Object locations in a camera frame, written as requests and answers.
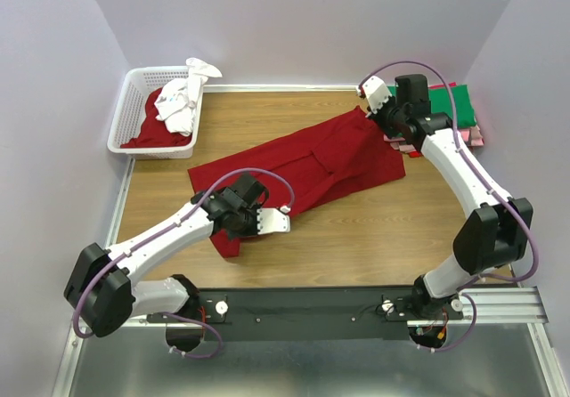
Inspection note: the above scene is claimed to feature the dark red t-shirt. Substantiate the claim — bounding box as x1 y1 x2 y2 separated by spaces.
187 105 407 260

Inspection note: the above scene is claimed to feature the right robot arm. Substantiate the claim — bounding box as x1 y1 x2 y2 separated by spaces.
360 74 533 319

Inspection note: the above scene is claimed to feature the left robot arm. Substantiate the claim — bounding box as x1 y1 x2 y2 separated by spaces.
64 173 269 338

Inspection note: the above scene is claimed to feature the folded green t-shirt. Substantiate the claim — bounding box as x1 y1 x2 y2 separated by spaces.
388 79 476 134

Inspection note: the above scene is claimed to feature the folded magenta t-shirt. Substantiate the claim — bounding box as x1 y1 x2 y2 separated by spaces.
429 82 457 90

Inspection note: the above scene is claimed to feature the folded mauve t-shirt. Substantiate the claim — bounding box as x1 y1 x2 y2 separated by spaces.
386 138 485 153

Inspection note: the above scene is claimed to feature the red t-shirt in basket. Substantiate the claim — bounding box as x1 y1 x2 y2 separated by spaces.
121 88 192 149

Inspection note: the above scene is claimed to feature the white t-shirt in basket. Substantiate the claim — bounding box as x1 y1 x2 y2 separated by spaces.
154 57 223 137

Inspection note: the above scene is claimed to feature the white plastic laundry basket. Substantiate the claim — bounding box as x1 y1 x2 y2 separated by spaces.
107 66 204 160

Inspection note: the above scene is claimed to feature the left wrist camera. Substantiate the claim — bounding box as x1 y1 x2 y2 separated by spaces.
256 207 291 235

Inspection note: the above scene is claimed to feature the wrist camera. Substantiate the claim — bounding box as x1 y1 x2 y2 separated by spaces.
357 76 395 115
256 207 291 235

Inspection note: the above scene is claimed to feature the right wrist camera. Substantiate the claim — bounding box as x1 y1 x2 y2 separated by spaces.
357 76 395 115

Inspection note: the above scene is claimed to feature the white wall trim strip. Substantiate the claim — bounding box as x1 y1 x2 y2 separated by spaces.
204 85 356 93

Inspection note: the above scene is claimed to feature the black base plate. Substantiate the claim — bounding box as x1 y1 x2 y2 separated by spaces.
148 286 463 351

